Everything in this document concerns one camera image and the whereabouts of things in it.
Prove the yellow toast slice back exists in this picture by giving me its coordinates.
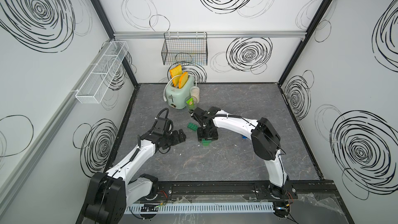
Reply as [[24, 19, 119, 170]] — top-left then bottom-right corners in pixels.
[[170, 64, 183, 87]]

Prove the dark green long lego brick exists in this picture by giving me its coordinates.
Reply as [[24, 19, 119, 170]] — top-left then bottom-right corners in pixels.
[[187, 122, 199, 131]]

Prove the clear glass with green packet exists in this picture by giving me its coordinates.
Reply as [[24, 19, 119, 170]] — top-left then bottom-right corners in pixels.
[[185, 96, 197, 111]]

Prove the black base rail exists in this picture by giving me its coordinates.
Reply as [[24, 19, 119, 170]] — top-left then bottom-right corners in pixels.
[[90, 179, 338, 201]]

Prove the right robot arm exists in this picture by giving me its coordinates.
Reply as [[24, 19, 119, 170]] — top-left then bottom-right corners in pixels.
[[189, 107, 288, 199]]

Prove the mint green toaster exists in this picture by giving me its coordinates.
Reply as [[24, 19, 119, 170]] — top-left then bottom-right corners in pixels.
[[163, 75, 196, 110]]

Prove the white slotted cable duct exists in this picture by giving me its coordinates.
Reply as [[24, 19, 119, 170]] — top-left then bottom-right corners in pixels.
[[125, 202, 275, 215]]

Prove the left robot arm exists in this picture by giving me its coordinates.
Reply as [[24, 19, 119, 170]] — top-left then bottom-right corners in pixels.
[[78, 114, 187, 224]]

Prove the white mesh wall shelf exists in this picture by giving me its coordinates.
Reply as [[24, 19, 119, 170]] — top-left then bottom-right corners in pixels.
[[75, 40, 129, 104]]

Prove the jar of beige grains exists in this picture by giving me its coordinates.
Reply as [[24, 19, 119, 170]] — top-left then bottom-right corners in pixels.
[[190, 86, 200, 103]]

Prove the orange toast slice front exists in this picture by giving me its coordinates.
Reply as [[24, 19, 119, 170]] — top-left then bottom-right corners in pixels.
[[178, 72, 189, 89]]

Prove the black wire basket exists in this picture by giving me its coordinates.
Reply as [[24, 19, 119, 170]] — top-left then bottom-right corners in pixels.
[[161, 32, 208, 65]]

